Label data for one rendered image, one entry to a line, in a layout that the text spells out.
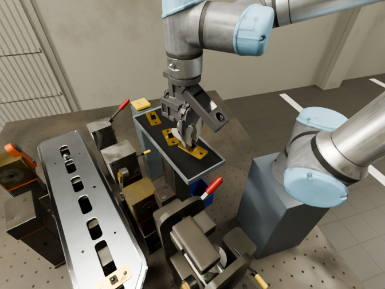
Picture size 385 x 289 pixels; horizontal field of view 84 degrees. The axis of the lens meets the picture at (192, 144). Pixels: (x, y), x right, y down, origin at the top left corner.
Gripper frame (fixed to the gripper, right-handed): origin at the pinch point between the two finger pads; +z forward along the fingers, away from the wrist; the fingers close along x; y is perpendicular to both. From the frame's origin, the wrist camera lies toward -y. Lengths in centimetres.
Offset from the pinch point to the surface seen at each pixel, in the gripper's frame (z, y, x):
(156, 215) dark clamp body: 15.1, -0.5, 16.5
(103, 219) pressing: 23.0, 15.3, 25.9
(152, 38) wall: 32, 158, -125
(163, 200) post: 13.1, 0.4, 12.6
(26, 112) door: 94, 236, 0
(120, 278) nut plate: 22.8, -2.4, 32.4
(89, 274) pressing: 23.0, 4.7, 37.1
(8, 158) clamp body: 17, 59, 35
